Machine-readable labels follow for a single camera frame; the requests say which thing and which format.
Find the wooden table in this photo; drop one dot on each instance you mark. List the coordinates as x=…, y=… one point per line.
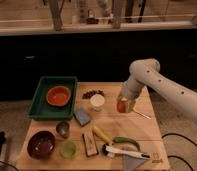
x=132, y=125

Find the orange bowl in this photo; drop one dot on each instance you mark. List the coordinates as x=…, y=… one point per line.
x=58, y=96

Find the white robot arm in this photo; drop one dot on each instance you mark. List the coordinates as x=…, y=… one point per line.
x=146, y=73

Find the small metal cup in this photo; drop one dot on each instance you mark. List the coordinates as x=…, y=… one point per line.
x=63, y=129

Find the wooden block eraser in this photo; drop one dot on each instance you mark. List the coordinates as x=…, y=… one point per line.
x=90, y=144

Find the dark red grapes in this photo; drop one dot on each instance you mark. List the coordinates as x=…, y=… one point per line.
x=89, y=94

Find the white dish brush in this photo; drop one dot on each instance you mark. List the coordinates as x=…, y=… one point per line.
x=110, y=150

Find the green chili pepper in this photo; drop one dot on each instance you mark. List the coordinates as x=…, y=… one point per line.
x=120, y=139

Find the red apple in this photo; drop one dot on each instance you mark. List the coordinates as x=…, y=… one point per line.
x=121, y=107

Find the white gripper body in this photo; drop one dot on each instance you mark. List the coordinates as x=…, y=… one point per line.
x=130, y=91

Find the grey folded cloth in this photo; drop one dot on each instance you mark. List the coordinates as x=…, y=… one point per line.
x=133, y=159

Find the blue sponge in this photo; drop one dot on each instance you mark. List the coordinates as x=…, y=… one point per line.
x=82, y=116

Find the green plastic tray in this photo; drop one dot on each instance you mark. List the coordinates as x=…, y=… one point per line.
x=41, y=110

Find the green small cup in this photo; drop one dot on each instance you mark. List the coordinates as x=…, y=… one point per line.
x=68, y=150

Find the dark purple bowl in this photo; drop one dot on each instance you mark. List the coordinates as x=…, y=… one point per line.
x=41, y=145

